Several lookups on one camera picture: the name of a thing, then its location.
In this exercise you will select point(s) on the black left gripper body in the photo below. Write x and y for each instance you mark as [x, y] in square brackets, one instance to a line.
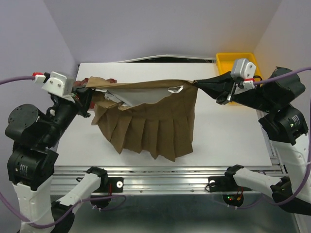
[64, 110]

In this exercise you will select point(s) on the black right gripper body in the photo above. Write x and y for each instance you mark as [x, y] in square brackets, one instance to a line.
[255, 97]

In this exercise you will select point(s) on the red plaid skirt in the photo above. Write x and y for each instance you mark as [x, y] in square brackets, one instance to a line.
[97, 85]

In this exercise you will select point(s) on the tan skirt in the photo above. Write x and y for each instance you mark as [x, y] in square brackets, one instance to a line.
[155, 116]

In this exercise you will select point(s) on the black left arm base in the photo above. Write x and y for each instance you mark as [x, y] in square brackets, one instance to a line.
[111, 185]

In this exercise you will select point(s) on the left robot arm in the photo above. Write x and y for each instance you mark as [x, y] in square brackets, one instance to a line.
[31, 165]

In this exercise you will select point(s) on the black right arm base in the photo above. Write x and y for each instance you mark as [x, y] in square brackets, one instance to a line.
[223, 184]

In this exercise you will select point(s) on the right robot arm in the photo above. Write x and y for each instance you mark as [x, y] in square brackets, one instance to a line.
[287, 130]

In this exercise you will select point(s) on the yellow plastic bin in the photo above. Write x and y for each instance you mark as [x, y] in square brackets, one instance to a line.
[225, 62]

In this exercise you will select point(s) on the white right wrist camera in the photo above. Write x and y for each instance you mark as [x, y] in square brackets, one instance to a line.
[243, 68]

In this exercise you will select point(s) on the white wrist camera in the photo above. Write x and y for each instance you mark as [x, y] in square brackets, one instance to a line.
[59, 84]
[243, 68]

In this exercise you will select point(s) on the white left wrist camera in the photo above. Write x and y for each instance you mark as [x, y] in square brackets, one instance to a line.
[59, 84]

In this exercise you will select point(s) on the aluminium rail frame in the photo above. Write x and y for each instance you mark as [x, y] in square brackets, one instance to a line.
[166, 196]

